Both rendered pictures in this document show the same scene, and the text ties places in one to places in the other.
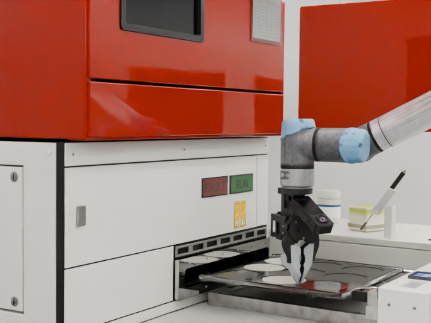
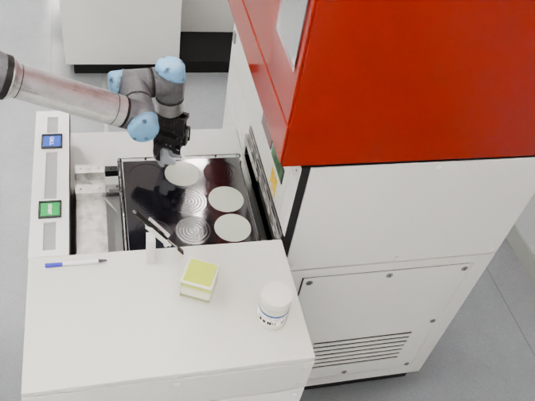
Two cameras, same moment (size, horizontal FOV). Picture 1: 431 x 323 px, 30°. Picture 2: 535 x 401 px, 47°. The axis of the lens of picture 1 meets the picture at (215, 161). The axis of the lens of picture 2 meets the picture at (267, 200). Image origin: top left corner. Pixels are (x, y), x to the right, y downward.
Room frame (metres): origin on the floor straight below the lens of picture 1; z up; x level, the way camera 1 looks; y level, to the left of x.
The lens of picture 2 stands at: (2.82, -1.03, 2.18)
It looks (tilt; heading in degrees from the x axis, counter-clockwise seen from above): 46 degrees down; 127
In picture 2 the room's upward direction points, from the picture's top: 12 degrees clockwise
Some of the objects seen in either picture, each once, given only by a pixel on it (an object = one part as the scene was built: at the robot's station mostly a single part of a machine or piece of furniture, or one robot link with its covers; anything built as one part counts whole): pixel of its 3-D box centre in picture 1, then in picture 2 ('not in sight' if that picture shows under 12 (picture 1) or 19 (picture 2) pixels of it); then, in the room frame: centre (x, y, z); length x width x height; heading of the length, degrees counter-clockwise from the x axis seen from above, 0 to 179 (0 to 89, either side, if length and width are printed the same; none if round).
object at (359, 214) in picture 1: (366, 218); (199, 281); (2.21, -0.42, 1.00); 0.07 x 0.07 x 0.07; 33
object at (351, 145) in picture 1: (344, 145); (132, 88); (1.76, -0.28, 1.21); 0.11 x 0.11 x 0.08; 64
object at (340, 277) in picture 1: (303, 273); (188, 201); (1.93, -0.22, 0.90); 0.34 x 0.34 x 0.01; 58
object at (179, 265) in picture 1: (226, 266); (259, 194); (2.03, -0.03, 0.89); 0.44 x 0.02 x 0.10; 148
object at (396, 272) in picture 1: (374, 282); (123, 205); (1.83, -0.37, 0.90); 0.38 x 0.01 x 0.01; 148
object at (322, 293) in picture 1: (268, 286); (180, 157); (1.77, -0.12, 0.90); 0.37 x 0.01 x 0.01; 58
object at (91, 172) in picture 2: (388, 298); (90, 172); (1.67, -0.37, 0.89); 0.08 x 0.03 x 0.03; 58
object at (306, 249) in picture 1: (300, 261); (166, 159); (1.80, -0.19, 0.95); 0.06 x 0.03 x 0.09; 28
